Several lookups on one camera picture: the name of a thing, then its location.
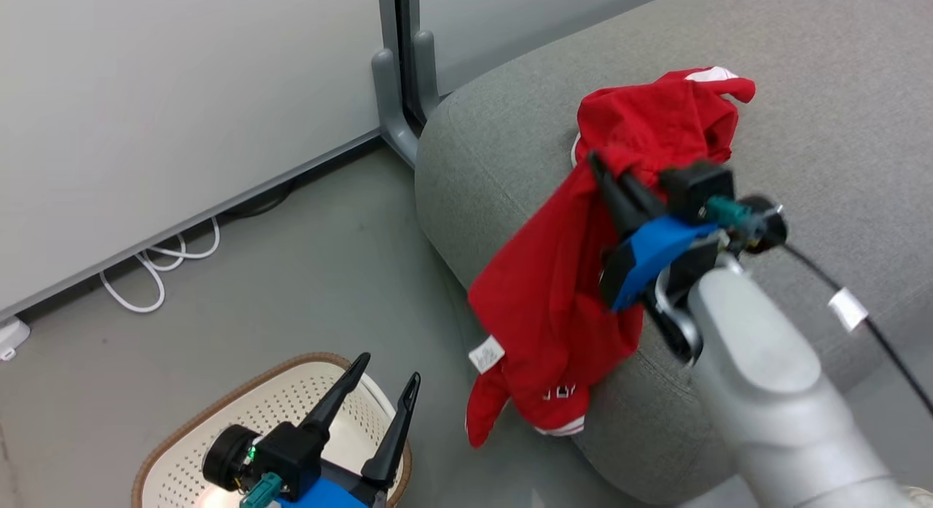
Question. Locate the grey fabric sofa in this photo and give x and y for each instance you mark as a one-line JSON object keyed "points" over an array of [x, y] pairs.
{"points": [[802, 92]]}

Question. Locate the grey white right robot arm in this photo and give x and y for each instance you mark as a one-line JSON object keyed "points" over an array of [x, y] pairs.
{"points": [[765, 391]]}

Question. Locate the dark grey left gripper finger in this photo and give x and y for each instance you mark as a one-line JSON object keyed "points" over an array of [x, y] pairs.
{"points": [[337, 395], [393, 439]]}

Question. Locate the teal left camera connector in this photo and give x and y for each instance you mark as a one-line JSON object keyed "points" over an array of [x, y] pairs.
{"points": [[262, 491]]}

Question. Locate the teal right camera connector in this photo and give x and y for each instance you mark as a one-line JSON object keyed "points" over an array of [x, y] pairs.
{"points": [[727, 211]]}

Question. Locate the teal camera connector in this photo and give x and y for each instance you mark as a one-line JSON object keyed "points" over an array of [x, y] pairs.
{"points": [[727, 211], [262, 491]]}

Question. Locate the red garment with white trim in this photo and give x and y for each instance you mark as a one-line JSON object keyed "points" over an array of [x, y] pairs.
{"points": [[554, 289]]}

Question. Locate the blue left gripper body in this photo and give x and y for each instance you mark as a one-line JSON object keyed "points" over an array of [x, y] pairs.
{"points": [[342, 493]]}

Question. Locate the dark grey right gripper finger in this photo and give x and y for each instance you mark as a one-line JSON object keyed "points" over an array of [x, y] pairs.
{"points": [[647, 200], [619, 198]]}

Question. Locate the cream perforated laundry basket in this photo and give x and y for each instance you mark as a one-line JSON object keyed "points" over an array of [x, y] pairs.
{"points": [[219, 406]]}

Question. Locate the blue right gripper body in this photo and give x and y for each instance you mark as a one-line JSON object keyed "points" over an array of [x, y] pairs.
{"points": [[652, 249]]}

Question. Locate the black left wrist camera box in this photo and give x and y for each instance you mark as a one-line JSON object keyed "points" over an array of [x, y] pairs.
{"points": [[291, 453]]}

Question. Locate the narrow white partition panel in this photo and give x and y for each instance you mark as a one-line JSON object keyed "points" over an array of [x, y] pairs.
{"points": [[510, 20]]}

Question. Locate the grey partition foot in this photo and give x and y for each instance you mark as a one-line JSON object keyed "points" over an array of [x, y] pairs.
{"points": [[426, 71], [393, 107]]}

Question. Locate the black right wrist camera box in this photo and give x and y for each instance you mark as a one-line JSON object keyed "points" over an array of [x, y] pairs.
{"points": [[696, 187]]}

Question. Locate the wide white partition panel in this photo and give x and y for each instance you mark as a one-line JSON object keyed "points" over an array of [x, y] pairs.
{"points": [[182, 100]]}

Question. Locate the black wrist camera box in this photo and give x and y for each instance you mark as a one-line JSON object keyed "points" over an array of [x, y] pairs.
{"points": [[291, 453], [696, 187]]}

